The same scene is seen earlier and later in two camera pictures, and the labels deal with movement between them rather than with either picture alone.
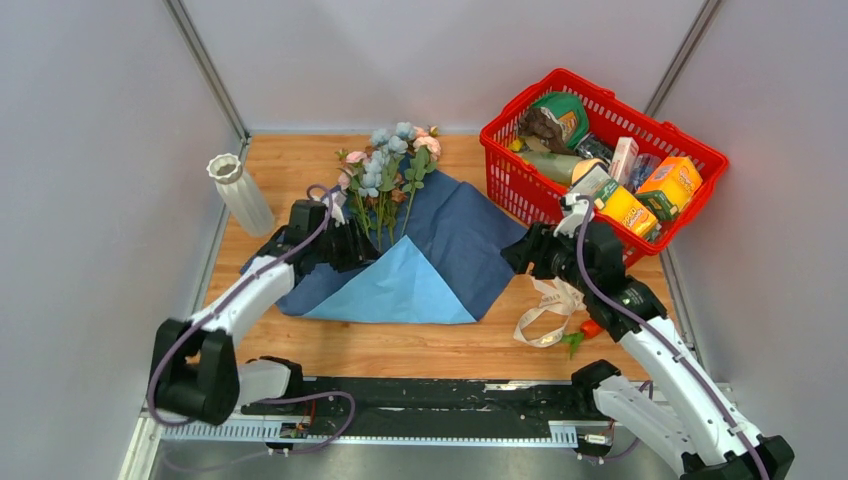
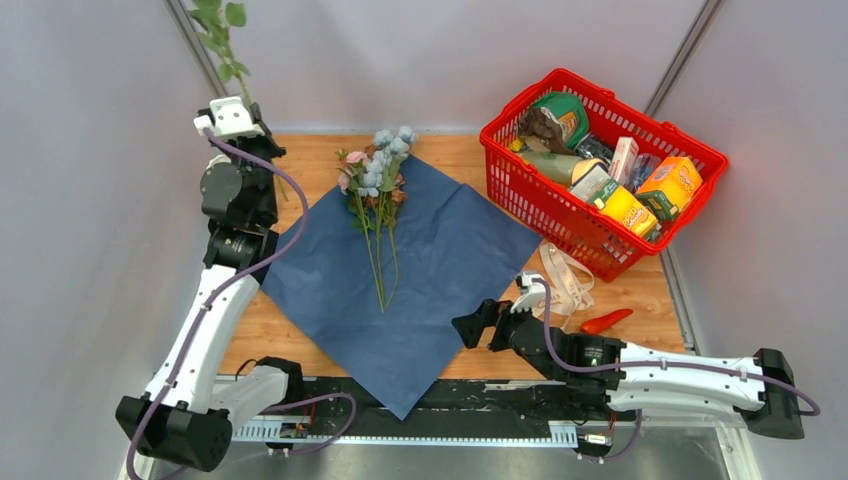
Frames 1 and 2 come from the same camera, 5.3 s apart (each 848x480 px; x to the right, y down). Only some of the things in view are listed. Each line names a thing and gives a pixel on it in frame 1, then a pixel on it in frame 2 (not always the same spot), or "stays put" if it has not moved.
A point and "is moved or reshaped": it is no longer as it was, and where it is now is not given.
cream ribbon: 557,295 stays put
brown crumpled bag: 541,123 stays put
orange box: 678,179 stays put
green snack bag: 570,111 stays put
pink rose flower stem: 427,149 -> 215,25
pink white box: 624,159 stays put
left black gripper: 358,252 -> 265,139
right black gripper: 532,248 -> 489,314
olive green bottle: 564,167 stays put
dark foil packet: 591,146 stays put
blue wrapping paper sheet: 451,271 is moved or reshaped
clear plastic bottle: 644,166 stays put
